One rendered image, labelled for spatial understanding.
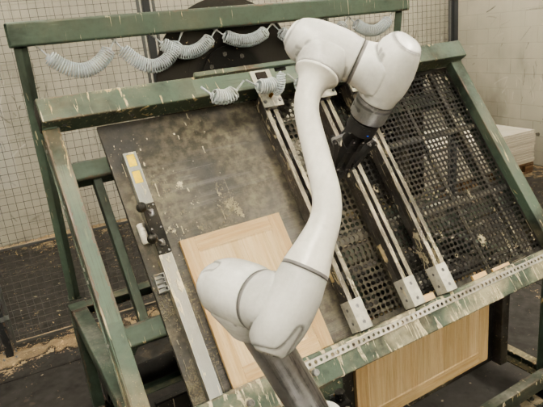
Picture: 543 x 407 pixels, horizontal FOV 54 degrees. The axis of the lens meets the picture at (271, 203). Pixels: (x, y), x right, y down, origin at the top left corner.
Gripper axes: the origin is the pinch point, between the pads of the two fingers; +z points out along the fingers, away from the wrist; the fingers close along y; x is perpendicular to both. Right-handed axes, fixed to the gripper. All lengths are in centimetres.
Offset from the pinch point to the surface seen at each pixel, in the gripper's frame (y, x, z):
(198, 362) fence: 23, 10, 82
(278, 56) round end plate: -44, -146, 56
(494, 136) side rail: -146, -81, 49
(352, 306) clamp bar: -40, -2, 74
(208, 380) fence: 20, 16, 84
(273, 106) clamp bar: -19, -84, 43
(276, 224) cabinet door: -15, -38, 67
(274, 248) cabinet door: -13, -29, 70
